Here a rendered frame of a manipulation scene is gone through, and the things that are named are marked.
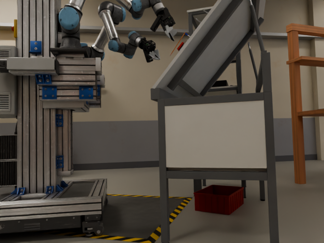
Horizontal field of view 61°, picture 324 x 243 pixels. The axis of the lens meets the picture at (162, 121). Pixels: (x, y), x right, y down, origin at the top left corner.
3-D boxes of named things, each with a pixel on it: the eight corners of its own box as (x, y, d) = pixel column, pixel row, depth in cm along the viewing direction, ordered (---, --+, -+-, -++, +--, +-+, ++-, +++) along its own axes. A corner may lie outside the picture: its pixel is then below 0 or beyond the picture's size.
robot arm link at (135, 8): (133, 16, 191) (148, 11, 193) (136, 9, 180) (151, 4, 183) (129, 6, 190) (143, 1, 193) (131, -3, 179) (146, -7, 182)
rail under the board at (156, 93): (150, 99, 156) (150, 88, 156) (191, 114, 269) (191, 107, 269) (159, 99, 154) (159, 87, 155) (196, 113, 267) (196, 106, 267)
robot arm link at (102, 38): (81, 54, 244) (108, -2, 217) (96, 57, 255) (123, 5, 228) (86, 62, 239) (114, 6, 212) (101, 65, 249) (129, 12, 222)
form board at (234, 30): (193, 107, 268) (192, 106, 269) (263, 20, 253) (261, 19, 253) (154, 89, 156) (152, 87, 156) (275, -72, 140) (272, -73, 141)
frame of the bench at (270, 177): (161, 245, 151) (157, 99, 155) (197, 197, 263) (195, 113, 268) (279, 256, 133) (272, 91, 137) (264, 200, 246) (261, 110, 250)
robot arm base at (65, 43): (56, 49, 176) (56, 33, 176) (61, 56, 191) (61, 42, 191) (81, 49, 178) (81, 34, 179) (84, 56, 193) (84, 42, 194)
